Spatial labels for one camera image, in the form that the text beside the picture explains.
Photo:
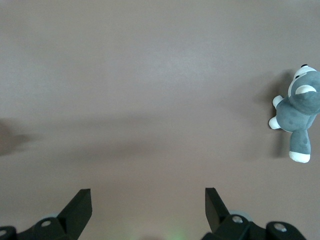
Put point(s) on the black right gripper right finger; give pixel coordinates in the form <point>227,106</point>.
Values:
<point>220,215</point>

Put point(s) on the brown table mat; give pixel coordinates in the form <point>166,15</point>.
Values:
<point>140,87</point>

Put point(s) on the grey white plush husky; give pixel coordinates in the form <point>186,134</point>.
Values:
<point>298,110</point>

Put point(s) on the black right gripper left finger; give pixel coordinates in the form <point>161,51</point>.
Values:
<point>72,217</point>

